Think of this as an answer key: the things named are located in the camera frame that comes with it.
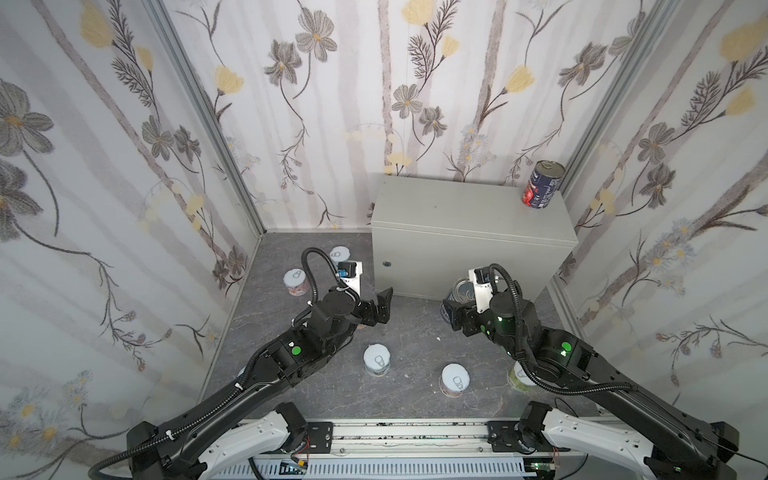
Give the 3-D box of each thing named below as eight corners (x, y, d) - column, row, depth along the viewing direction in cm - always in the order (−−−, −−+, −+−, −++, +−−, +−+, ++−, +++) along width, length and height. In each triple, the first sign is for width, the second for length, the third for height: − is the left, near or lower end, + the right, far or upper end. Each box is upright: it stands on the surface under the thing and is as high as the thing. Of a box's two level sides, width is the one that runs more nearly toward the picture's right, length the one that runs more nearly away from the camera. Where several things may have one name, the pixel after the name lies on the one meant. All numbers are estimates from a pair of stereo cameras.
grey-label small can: (363, 377, 86) (362, 369, 81) (365, 351, 91) (364, 343, 86) (390, 377, 86) (390, 369, 81) (390, 351, 91) (390, 343, 86)
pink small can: (285, 296, 104) (280, 287, 99) (290, 278, 109) (285, 268, 104) (307, 297, 104) (303, 287, 99) (311, 278, 109) (307, 268, 104)
